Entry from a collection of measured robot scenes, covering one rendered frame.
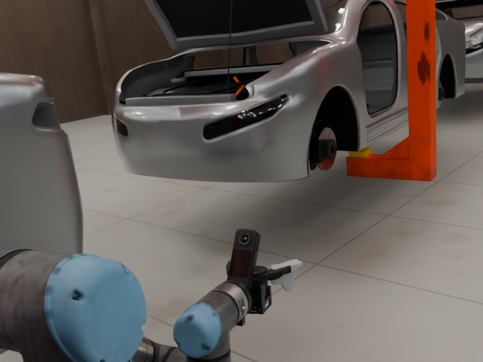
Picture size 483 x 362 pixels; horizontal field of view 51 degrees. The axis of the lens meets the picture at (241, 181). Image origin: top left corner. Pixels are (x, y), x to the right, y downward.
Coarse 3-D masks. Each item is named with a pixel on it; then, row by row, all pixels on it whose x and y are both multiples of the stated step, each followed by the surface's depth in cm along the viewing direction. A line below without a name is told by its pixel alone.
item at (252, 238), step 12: (240, 228) 101; (240, 240) 100; (252, 240) 99; (240, 252) 99; (252, 252) 98; (240, 264) 98; (252, 264) 98; (228, 276) 98; (240, 276) 97; (252, 276) 98
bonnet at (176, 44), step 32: (160, 0) 432; (192, 0) 418; (224, 0) 403; (256, 0) 390; (288, 0) 376; (320, 0) 362; (192, 32) 446; (224, 32) 429; (256, 32) 412; (288, 32) 396; (320, 32) 384
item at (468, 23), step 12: (444, 0) 980; (456, 0) 985; (468, 0) 1008; (480, 0) 1014; (444, 12) 1133; (468, 24) 822; (480, 24) 812; (468, 36) 801; (480, 36) 799; (468, 48) 798; (480, 48) 798; (468, 60) 801; (480, 60) 802; (468, 72) 809; (480, 72) 809
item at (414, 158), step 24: (408, 0) 360; (432, 0) 358; (408, 24) 364; (432, 24) 362; (408, 48) 369; (432, 48) 366; (408, 72) 373; (432, 72) 370; (408, 96) 378; (432, 96) 374; (408, 120) 383; (432, 120) 378; (408, 144) 390; (432, 144) 383; (360, 168) 416; (384, 168) 405; (408, 168) 393; (432, 168) 387
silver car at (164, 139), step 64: (384, 0) 468; (192, 64) 503; (256, 64) 581; (320, 64) 344; (384, 64) 740; (448, 64) 619; (128, 128) 376; (192, 128) 338; (256, 128) 326; (320, 128) 415; (384, 128) 446
